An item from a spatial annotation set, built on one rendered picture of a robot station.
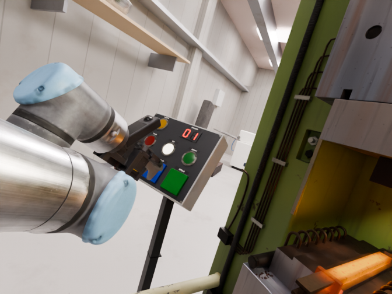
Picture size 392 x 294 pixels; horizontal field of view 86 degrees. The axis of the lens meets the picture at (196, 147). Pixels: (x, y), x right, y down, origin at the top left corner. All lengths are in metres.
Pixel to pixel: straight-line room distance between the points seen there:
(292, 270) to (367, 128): 0.35
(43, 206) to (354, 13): 0.66
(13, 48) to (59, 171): 2.54
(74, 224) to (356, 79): 0.56
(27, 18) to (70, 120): 2.44
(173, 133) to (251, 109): 7.44
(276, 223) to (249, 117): 7.48
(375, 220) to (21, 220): 1.00
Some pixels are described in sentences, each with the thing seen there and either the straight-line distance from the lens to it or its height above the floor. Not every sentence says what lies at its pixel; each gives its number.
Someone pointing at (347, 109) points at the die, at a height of 1.34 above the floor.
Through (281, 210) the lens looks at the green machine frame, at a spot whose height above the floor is 1.02.
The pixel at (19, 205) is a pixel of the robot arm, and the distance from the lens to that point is 0.20.
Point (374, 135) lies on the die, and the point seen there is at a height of 1.30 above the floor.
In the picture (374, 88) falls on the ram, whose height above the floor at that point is 1.39.
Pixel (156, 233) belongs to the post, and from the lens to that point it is 0.97.
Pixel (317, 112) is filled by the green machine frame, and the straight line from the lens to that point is 0.75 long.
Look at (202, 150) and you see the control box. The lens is 0.73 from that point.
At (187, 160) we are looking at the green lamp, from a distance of 0.73.
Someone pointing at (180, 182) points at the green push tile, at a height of 1.02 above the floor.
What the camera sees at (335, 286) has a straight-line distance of 0.56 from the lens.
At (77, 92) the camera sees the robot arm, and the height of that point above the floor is 1.23.
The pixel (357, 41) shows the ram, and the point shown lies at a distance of 0.61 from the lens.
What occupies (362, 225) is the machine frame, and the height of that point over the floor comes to 1.02.
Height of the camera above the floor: 1.25
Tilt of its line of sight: 9 degrees down
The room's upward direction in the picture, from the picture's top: 16 degrees clockwise
